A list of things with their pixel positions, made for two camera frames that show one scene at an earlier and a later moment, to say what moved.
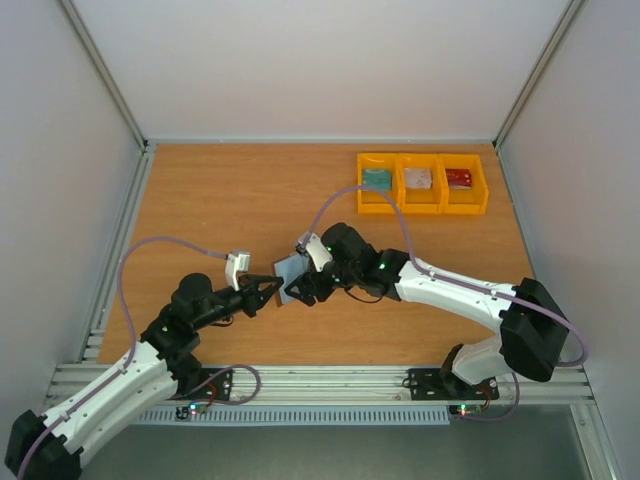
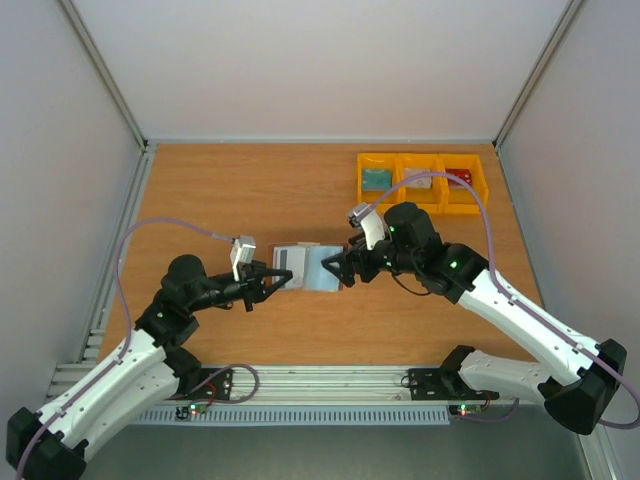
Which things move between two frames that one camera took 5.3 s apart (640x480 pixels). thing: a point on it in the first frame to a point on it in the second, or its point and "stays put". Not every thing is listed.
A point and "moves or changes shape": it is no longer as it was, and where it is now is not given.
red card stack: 459,178 stays put
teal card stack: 379,178 stays put
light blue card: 289,269 moves or changes shape
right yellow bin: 461,186 stays put
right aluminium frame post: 548,49 stays put
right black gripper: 316,282 to 357,262
